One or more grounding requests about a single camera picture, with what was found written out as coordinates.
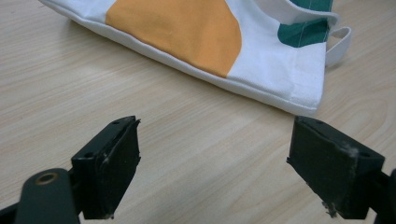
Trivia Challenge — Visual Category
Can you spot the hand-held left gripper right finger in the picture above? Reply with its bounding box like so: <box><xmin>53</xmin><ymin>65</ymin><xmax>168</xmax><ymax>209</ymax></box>
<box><xmin>286</xmin><ymin>115</ymin><xmax>386</xmax><ymax>220</ymax></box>

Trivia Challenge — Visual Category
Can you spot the white tote bag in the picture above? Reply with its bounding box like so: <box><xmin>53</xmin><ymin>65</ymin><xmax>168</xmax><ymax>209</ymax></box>
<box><xmin>38</xmin><ymin>0</ymin><xmax>353</xmax><ymax>117</ymax></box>

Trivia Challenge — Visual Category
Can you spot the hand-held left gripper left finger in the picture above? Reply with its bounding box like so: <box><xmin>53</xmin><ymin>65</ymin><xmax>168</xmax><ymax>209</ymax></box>
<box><xmin>71</xmin><ymin>115</ymin><xmax>142</xmax><ymax>220</ymax></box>

